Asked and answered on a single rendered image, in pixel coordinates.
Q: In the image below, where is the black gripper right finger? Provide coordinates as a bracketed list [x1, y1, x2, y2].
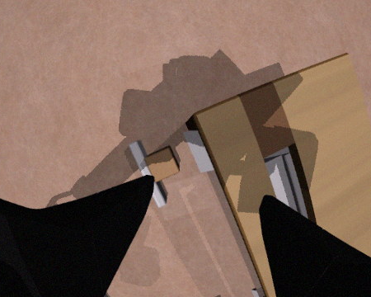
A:
[258, 195, 371, 297]

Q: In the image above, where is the brown box with clear front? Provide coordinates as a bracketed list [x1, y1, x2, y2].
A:
[183, 53, 371, 297]

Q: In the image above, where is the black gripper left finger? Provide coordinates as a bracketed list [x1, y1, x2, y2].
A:
[0, 175, 155, 297]

